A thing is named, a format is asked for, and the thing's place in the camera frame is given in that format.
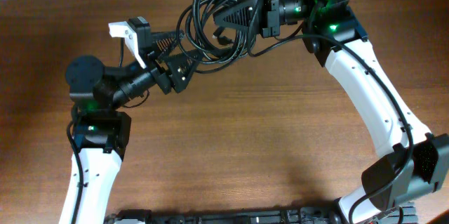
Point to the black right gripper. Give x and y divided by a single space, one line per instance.
270 15

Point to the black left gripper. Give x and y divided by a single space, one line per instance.
172 78

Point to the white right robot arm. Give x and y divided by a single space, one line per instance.
412 161

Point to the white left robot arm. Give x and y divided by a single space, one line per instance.
99 130

